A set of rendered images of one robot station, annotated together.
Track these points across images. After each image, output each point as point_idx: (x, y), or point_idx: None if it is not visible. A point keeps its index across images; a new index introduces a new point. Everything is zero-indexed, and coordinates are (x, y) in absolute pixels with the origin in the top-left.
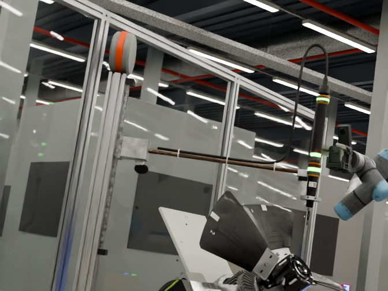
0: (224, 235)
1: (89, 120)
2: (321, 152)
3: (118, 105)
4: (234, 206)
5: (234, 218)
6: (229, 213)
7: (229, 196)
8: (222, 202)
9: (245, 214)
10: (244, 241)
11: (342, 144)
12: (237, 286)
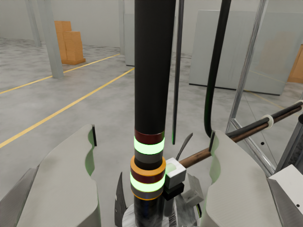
0: None
1: None
2: (135, 133)
3: None
4: (182, 147)
5: (177, 155)
6: (180, 149)
7: (188, 137)
8: (186, 138)
9: (176, 159)
10: None
11: (59, 144)
12: (174, 218)
